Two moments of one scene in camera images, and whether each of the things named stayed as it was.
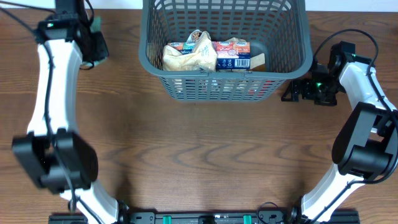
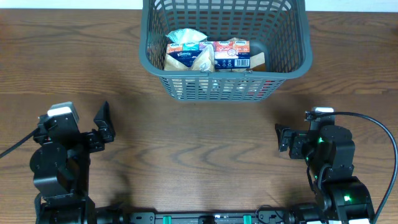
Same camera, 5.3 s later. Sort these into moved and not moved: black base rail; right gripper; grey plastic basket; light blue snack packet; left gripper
Moved: light blue snack packet; right gripper; left gripper
Not moved: grey plastic basket; black base rail
